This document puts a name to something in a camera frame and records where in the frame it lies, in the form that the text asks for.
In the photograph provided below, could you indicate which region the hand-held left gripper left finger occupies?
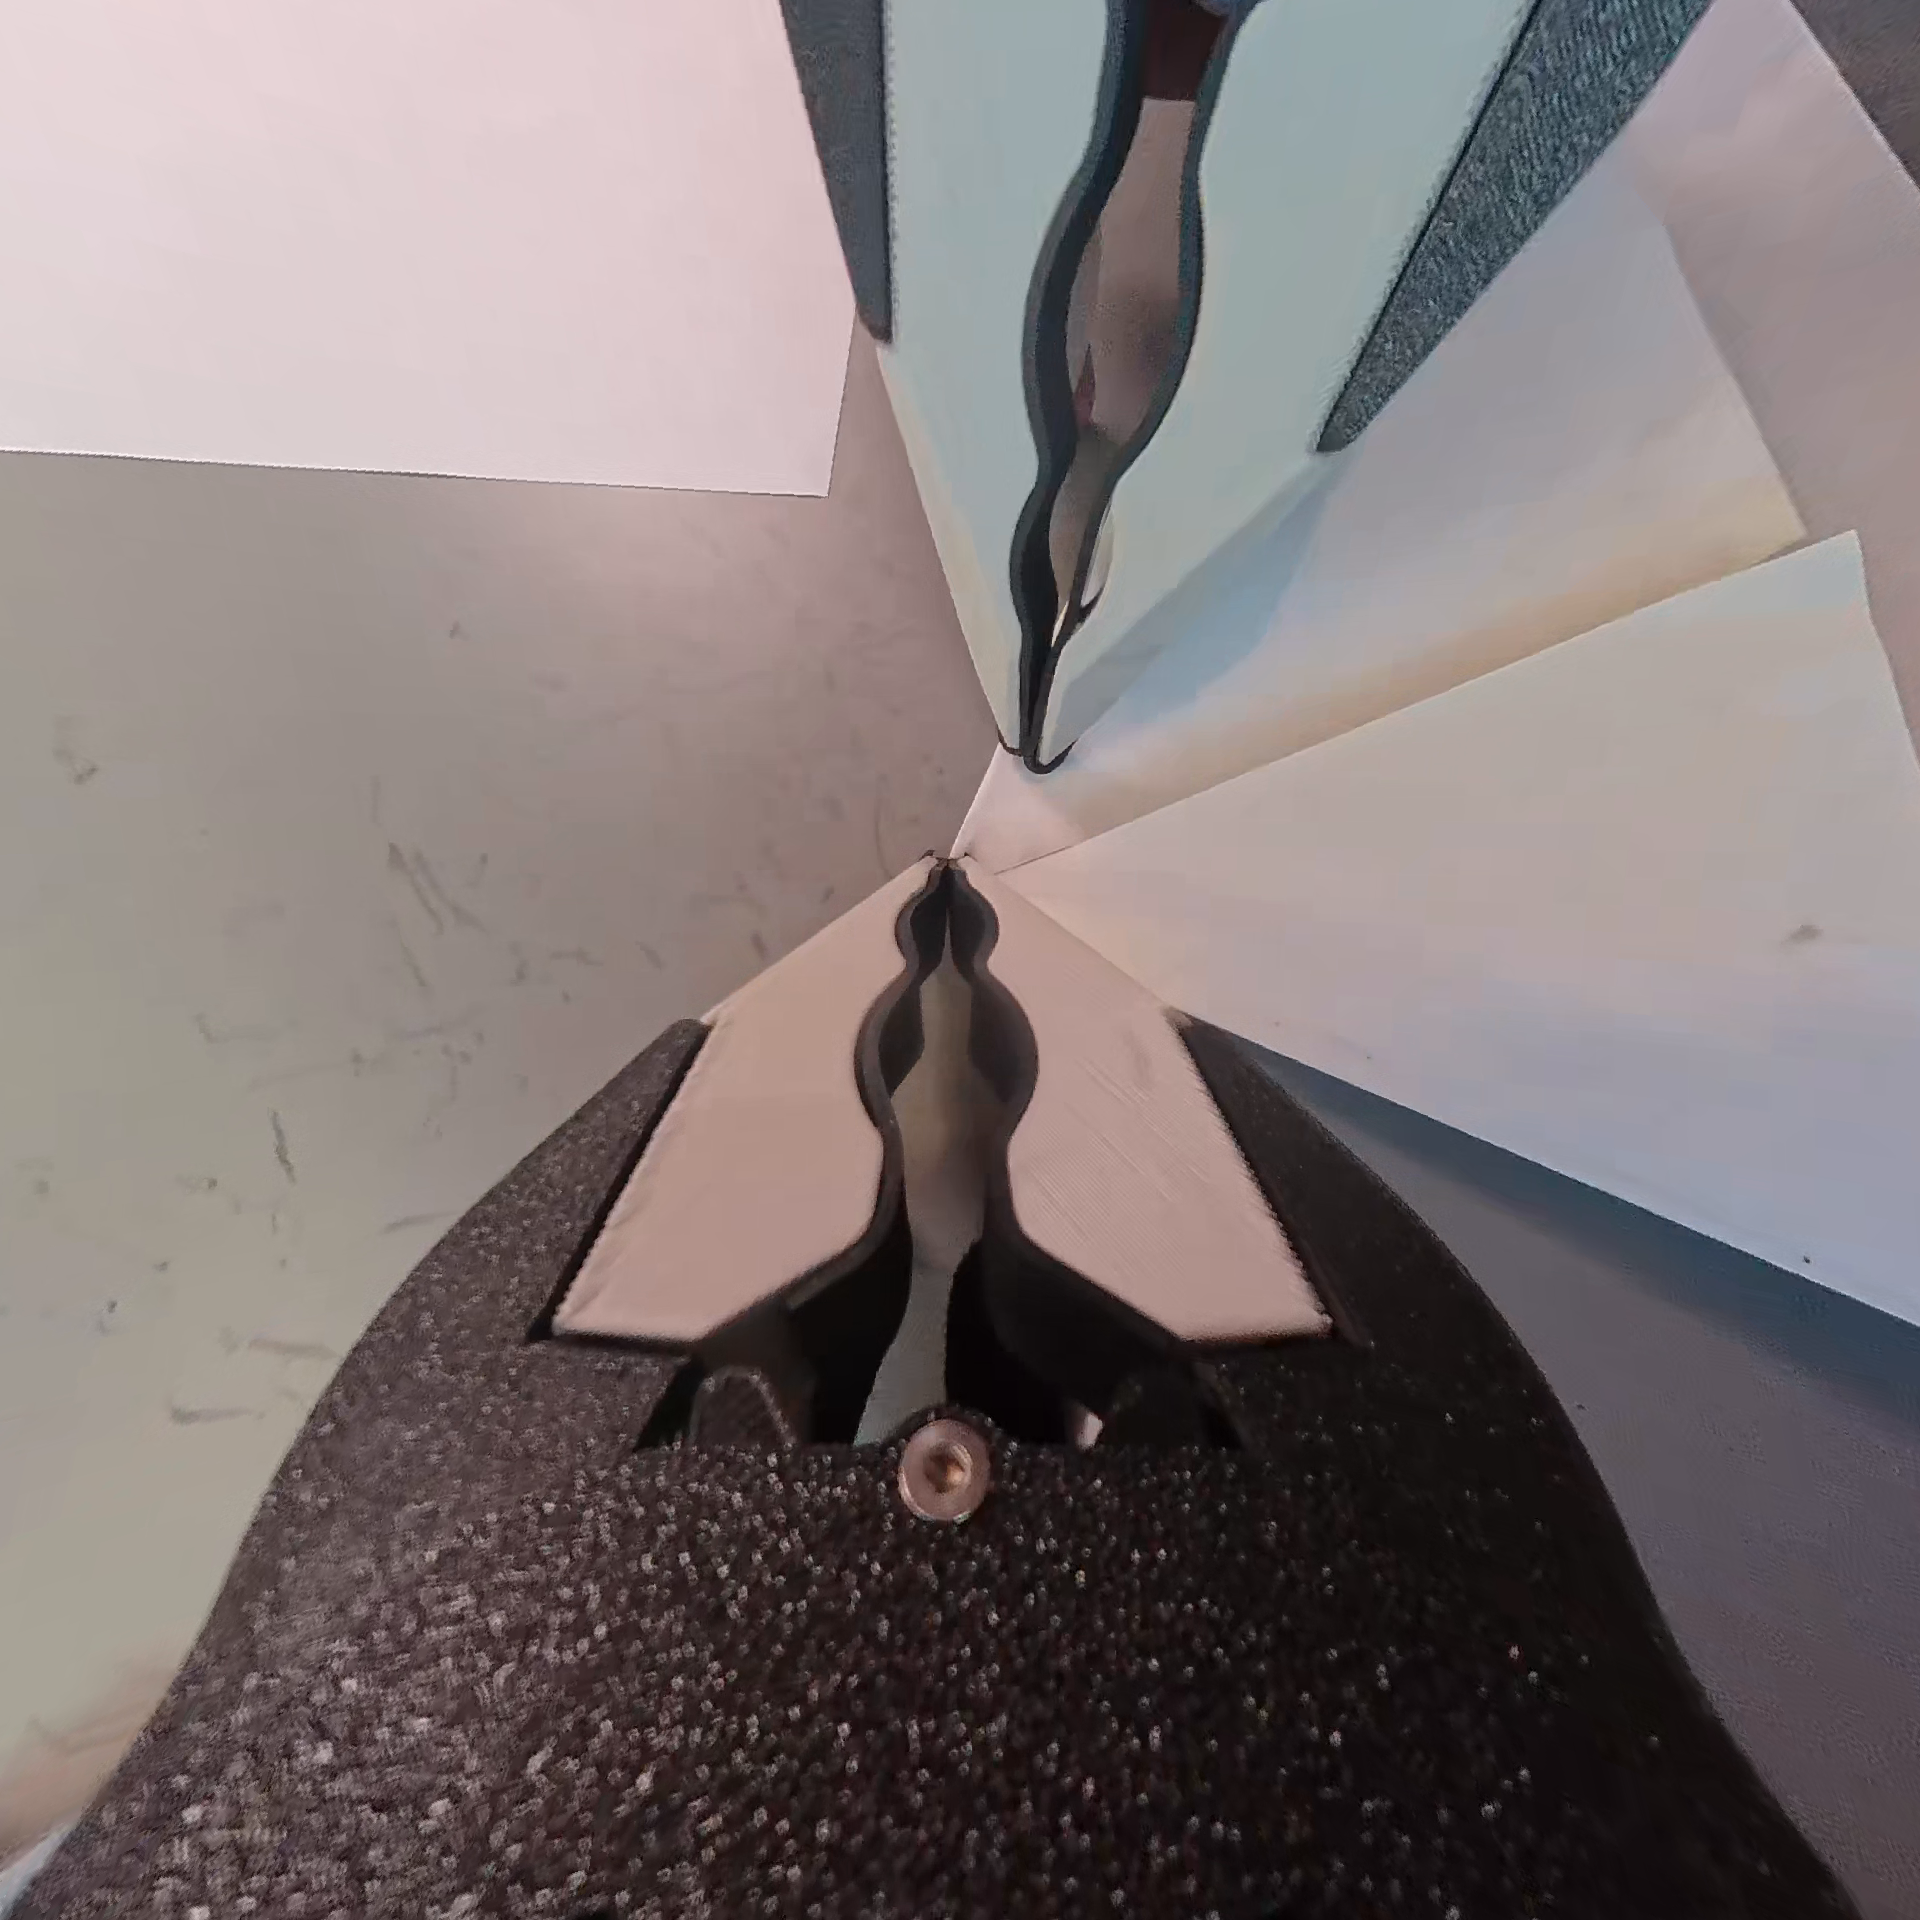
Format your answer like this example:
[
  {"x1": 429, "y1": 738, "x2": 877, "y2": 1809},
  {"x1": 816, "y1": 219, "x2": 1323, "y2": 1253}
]
[{"x1": 551, "y1": 856, "x2": 954, "y2": 1436}]

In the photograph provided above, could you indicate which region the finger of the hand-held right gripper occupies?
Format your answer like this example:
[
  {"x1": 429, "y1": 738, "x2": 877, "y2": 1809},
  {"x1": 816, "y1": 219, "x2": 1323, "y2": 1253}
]
[
  {"x1": 877, "y1": 0, "x2": 1123, "y2": 758},
  {"x1": 1018, "y1": 0, "x2": 1547, "y2": 779}
]

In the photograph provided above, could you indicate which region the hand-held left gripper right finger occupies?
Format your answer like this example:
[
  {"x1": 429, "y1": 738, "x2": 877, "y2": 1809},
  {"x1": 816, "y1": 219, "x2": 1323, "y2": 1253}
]
[{"x1": 944, "y1": 860, "x2": 1336, "y2": 1446}]

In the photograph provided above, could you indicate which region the white paper sheet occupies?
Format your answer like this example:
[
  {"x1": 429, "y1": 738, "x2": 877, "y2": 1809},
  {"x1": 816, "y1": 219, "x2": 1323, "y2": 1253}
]
[
  {"x1": 0, "y1": 0, "x2": 860, "y2": 496},
  {"x1": 860, "y1": 0, "x2": 1920, "y2": 1446}
]

